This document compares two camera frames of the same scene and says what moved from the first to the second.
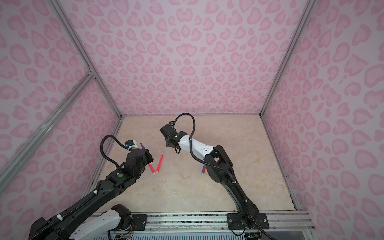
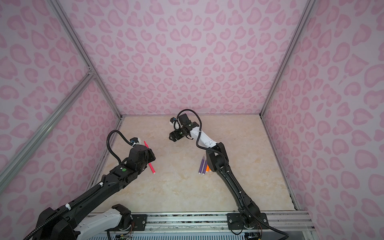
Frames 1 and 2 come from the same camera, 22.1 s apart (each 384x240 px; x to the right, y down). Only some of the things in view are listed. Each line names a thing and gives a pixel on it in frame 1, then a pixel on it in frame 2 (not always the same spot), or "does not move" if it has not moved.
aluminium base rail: (290, 220) does not move
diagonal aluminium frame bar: (47, 127) does not move
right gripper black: (167, 142) to (172, 134)
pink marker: (159, 163) to (150, 163)
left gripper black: (148, 156) does not move
